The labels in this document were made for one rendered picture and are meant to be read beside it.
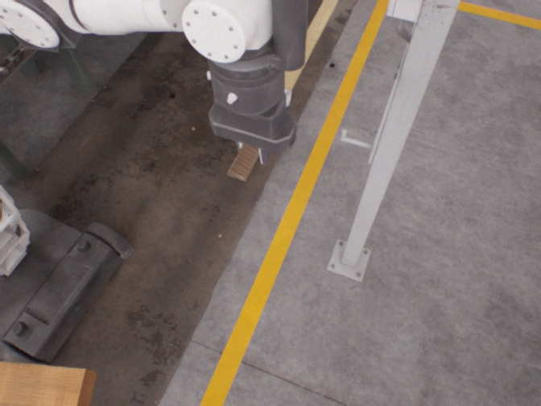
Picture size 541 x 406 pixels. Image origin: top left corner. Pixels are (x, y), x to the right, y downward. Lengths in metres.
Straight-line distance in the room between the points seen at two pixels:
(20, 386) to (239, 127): 0.54
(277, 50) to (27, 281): 1.50
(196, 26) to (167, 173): 1.65
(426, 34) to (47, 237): 1.53
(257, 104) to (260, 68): 0.05
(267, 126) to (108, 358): 1.37
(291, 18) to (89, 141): 1.95
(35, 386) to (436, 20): 0.92
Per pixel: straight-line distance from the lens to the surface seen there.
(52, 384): 0.78
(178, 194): 1.95
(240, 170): 0.58
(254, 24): 0.41
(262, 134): 0.54
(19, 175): 2.27
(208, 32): 0.41
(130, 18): 0.51
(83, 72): 2.42
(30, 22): 0.56
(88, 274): 1.67
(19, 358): 1.68
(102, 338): 1.78
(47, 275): 1.76
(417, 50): 0.89
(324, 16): 0.83
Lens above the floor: 1.61
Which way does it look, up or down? 59 degrees down
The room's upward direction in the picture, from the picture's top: 2 degrees counter-clockwise
